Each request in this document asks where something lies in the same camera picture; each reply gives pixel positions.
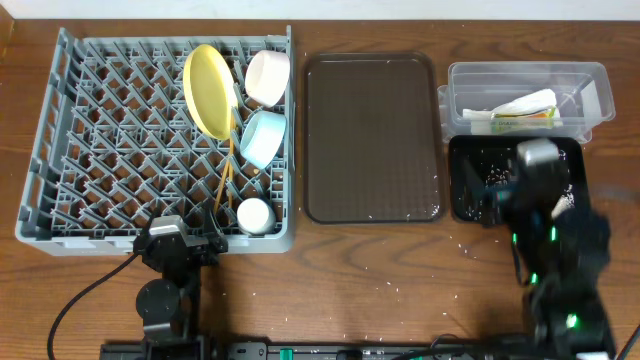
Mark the wooden chopstick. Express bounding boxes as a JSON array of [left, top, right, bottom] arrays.
[[226, 120, 236, 209], [213, 158, 231, 215]]

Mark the white paper cup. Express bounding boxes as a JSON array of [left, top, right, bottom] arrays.
[[237, 198, 276, 235]]

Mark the green orange snack wrapper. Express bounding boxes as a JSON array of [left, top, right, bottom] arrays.
[[462, 89, 564, 135]]

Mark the light blue bowl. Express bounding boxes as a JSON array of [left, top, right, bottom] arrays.
[[240, 110, 287, 169]]

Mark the yellow plate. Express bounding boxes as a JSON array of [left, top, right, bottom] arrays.
[[183, 44, 238, 141]]

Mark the pink bowl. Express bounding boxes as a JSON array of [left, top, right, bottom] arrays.
[[245, 50, 291, 107]]

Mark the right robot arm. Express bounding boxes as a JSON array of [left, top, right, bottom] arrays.
[[449, 135, 616, 359]]

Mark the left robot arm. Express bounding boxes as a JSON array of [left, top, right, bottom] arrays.
[[133, 203, 228, 344]]

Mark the spilled rice pile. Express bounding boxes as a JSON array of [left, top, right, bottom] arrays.
[[462, 150, 573, 226]]

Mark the black rectangular tray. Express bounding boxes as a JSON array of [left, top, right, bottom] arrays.
[[449, 135, 590, 223]]

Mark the clear plastic bin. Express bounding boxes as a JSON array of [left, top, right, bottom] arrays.
[[438, 61, 616, 143]]

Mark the grey dish rack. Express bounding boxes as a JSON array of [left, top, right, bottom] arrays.
[[15, 30, 295, 256]]

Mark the dark brown serving tray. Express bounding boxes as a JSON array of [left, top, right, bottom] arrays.
[[302, 52, 446, 225]]

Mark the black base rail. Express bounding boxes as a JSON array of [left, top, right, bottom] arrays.
[[99, 340, 531, 360]]

